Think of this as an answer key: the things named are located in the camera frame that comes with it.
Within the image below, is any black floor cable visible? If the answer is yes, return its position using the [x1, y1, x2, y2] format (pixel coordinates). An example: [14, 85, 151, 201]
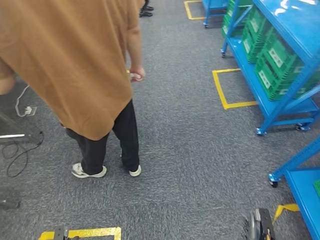
[1, 130, 45, 178]

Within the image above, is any person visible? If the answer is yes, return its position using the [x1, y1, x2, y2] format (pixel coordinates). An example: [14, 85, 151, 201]
[139, 0, 155, 18]
[0, 0, 146, 180]

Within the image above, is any floor socket with plug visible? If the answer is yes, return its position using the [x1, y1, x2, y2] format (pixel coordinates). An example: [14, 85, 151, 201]
[24, 105, 38, 117]

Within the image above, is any white floor cable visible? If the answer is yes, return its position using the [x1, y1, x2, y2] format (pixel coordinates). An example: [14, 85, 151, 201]
[14, 84, 33, 117]

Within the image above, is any person's hand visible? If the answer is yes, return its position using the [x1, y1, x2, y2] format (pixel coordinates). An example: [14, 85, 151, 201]
[129, 67, 146, 83]

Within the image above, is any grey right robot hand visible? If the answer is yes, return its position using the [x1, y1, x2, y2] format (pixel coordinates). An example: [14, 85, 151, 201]
[242, 209, 261, 240]

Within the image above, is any blue metal shelf rack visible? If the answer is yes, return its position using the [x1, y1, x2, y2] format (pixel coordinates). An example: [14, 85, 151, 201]
[269, 135, 320, 240]
[202, 0, 229, 29]
[220, 0, 320, 136]

